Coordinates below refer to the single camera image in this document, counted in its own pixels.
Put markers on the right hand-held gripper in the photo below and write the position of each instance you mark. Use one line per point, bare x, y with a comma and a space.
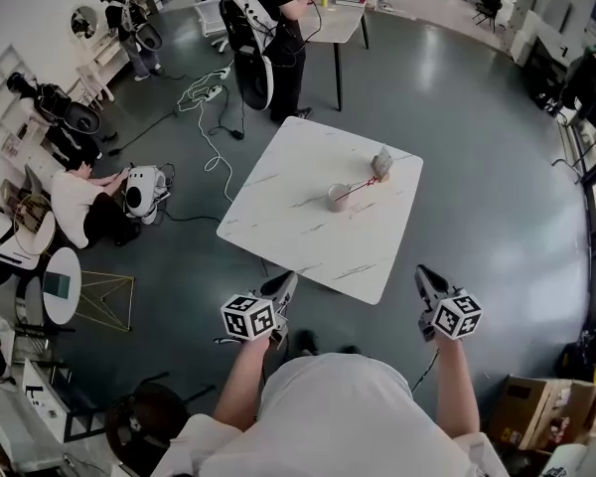
457, 318

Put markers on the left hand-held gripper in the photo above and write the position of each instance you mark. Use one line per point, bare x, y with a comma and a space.
251, 318

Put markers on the beige cup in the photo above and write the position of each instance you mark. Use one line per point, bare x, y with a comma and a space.
338, 201

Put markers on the red stick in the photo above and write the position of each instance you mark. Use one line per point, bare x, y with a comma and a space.
357, 188

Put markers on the person's right forearm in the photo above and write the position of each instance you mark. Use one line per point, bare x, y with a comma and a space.
457, 385

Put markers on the person's left forearm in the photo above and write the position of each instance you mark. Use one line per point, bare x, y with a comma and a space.
241, 380

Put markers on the person's left shoe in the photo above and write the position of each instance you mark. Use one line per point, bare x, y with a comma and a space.
308, 342

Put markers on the person's shoe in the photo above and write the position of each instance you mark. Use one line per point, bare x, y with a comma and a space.
350, 350
308, 342

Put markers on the person's right shoe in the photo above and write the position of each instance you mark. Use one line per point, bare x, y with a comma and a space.
350, 350

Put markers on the wooden card holder with card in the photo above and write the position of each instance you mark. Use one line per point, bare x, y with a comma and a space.
381, 164

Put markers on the person's white shirt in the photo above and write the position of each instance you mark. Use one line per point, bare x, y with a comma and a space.
342, 415

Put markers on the white device on floor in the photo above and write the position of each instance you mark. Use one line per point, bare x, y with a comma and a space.
141, 197

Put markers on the cardboard box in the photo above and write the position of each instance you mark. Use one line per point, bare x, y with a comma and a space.
536, 410

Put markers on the white power strip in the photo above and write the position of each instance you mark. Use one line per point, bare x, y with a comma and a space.
214, 93

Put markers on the small round white table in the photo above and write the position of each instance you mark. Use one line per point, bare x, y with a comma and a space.
62, 306

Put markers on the green book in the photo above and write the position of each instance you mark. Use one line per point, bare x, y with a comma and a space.
57, 285

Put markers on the white backpack unit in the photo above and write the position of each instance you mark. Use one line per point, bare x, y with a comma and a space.
246, 43

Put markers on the rack of black clothes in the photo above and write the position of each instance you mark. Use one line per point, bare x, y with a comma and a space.
591, 82

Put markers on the white table with black legs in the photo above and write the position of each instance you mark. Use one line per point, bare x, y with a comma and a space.
335, 23

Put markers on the white office chair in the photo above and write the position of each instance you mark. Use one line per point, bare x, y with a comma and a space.
211, 23

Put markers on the black chair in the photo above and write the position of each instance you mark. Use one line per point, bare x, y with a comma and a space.
489, 5

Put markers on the white wall shelf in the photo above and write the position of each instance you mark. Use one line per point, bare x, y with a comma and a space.
7, 107

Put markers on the round wall mirror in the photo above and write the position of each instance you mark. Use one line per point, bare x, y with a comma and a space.
84, 22

